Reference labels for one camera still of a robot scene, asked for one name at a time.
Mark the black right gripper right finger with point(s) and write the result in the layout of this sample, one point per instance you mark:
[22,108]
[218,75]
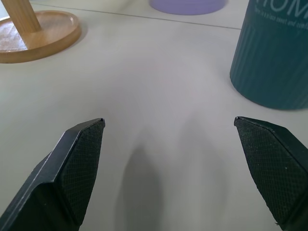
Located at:
[272,166]

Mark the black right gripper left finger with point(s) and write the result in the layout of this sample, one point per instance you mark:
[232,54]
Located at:
[72,173]

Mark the dark teal ribbed cup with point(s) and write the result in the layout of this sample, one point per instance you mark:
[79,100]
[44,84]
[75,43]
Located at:
[272,57]

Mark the wooden stand with round base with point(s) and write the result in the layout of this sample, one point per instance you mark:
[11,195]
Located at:
[41,36]

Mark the purple round container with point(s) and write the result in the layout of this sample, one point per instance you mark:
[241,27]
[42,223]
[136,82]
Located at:
[187,6]

